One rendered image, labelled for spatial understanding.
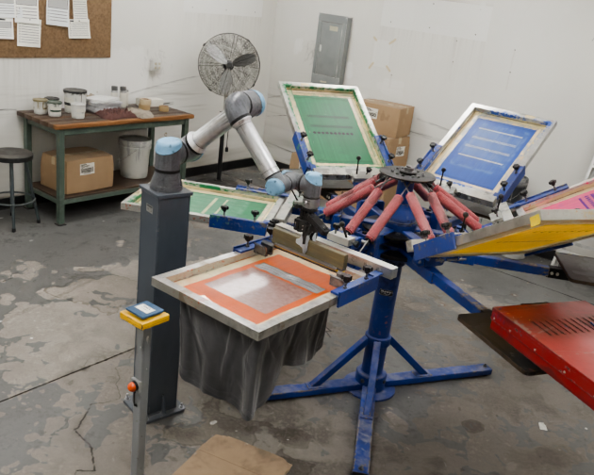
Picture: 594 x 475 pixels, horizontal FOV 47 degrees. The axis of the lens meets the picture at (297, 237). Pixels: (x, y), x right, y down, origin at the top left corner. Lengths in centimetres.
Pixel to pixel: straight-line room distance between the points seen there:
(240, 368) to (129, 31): 474
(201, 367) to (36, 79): 406
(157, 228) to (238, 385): 85
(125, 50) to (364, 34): 253
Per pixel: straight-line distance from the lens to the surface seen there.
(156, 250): 321
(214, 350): 278
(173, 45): 731
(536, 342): 252
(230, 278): 290
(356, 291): 288
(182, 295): 267
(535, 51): 679
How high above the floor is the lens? 214
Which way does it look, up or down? 20 degrees down
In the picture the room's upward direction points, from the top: 7 degrees clockwise
